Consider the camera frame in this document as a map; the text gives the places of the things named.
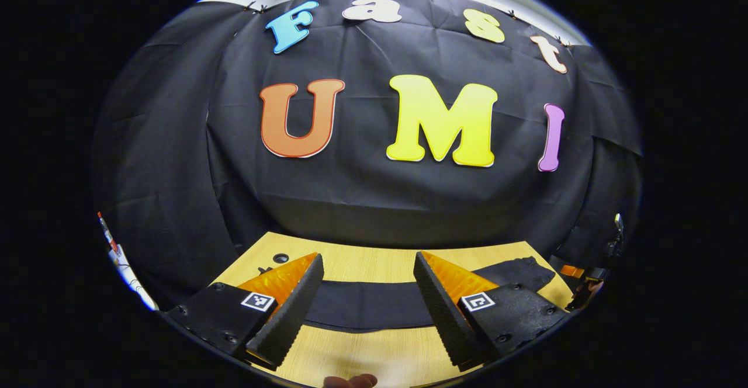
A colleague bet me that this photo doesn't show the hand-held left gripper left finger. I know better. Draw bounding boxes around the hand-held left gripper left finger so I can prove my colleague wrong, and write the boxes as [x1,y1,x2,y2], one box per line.
[164,252,325,371]

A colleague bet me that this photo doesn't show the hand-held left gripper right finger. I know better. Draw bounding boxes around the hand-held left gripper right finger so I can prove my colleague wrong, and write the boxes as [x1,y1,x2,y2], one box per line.
[413,251,570,372]

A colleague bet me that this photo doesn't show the black jeans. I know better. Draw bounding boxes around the black jeans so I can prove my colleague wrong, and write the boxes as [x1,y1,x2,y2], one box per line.
[304,257,556,334]

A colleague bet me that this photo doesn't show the black backdrop cloth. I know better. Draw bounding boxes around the black backdrop cloth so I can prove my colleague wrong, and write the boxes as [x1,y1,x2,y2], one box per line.
[93,0,643,310]

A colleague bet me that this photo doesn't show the white desk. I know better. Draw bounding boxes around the white desk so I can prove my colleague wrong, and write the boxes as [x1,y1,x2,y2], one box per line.
[107,247,160,311]

